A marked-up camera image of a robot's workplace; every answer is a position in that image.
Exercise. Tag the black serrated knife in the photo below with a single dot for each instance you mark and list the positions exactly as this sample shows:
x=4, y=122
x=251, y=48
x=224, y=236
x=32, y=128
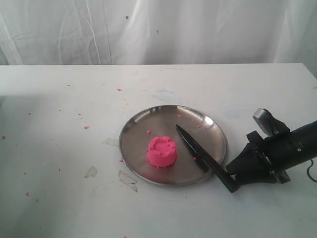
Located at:
x=200, y=153

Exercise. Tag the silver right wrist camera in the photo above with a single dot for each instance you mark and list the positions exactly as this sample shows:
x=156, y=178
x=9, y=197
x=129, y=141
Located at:
x=268, y=123

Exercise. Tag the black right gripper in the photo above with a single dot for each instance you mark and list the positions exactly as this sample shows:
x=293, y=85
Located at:
x=270, y=157

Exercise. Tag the clear tape piece upper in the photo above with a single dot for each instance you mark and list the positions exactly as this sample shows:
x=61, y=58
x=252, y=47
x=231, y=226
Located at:
x=111, y=142

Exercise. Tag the clear tape piece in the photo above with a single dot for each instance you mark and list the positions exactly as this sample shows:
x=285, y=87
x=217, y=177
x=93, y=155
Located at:
x=91, y=173
x=111, y=142
x=128, y=180

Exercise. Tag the round stainless steel plate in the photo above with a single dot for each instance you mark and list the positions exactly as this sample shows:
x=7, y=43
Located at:
x=162, y=121

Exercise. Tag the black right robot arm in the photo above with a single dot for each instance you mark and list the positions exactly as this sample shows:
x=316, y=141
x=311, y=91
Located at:
x=308, y=143

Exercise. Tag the pink clay piece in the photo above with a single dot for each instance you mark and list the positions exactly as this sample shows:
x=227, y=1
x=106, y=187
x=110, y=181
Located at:
x=162, y=151

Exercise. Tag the white plastic backdrop sheet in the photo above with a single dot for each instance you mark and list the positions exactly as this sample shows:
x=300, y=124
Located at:
x=157, y=31

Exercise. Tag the clear tape piece middle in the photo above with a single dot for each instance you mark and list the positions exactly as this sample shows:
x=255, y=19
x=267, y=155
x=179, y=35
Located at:
x=128, y=180

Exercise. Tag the clear tape piece left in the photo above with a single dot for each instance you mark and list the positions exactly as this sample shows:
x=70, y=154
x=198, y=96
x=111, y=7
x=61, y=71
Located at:
x=91, y=173

